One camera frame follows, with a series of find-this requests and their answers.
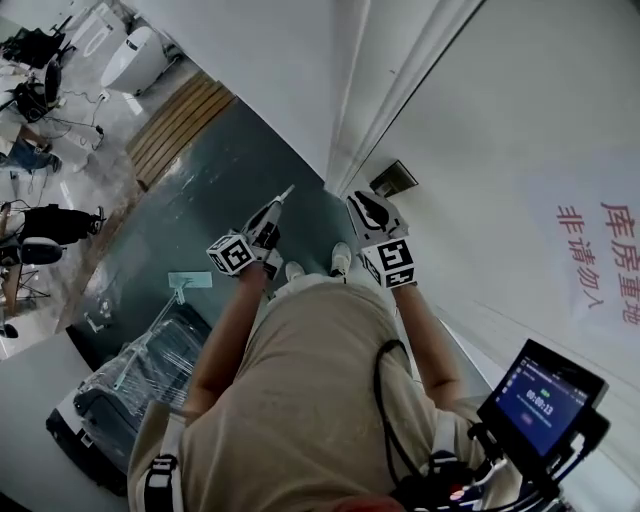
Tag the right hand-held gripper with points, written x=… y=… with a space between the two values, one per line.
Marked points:
x=390 y=262

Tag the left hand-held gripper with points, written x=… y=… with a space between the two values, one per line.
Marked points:
x=232 y=255

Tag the white door with red sign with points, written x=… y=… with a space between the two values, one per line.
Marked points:
x=500 y=150

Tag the person's left forearm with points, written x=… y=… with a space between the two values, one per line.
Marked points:
x=225 y=340

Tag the person's right forearm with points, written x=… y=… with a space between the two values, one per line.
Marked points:
x=425 y=350

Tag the person's right shoe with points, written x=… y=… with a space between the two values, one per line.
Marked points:
x=341 y=257

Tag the person's shoe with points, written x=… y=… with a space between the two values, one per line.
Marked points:
x=341 y=257
x=294 y=271

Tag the person's left shoe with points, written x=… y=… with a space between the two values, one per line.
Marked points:
x=294 y=271

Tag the flat mop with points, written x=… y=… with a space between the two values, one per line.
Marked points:
x=190 y=280

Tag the wooden slat ramp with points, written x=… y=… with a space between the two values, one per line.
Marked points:
x=175 y=130

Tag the person's light shirt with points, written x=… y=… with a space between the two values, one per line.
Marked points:
x=300 y=400

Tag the white toilet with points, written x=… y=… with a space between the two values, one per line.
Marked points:
x=135 y=60
x=95 y=35

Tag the paper sign with red lettering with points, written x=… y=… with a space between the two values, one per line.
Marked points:
x=590 y=250

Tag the black chest-mounted monitor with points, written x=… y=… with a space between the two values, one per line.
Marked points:
x=540 y=400

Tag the black suitcase with white tags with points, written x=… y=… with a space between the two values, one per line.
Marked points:
x=95 y=440

